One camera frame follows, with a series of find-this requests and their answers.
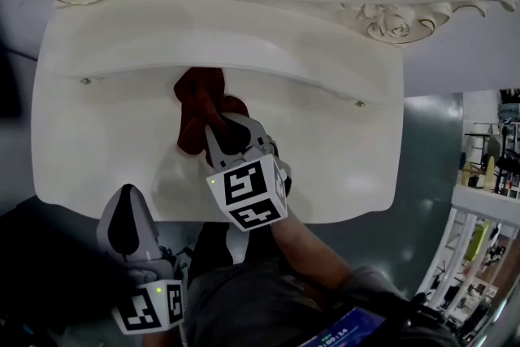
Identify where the white frame rack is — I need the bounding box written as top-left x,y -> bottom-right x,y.
418,190 -> 520,322

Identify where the black chest harness strap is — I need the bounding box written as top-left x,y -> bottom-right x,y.
405,290 -> 462,347

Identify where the reddish brown cloth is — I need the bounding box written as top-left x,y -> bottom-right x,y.
173,67 -> 250,156

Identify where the person's right forearm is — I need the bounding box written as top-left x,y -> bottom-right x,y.
269,210 -> 353,292

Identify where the black chest-mounted screen device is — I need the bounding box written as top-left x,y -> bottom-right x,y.
297,306 -> 388,347

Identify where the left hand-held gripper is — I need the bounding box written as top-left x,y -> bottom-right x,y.
96,183 -> 189,336

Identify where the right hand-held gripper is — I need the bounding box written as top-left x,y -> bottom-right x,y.
203,113 -> 293,233

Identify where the person's gray shirt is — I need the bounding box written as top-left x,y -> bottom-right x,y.
182,259 -> 411,347

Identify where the white dressing table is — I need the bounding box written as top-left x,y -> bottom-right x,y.
30,0 -> 406,225

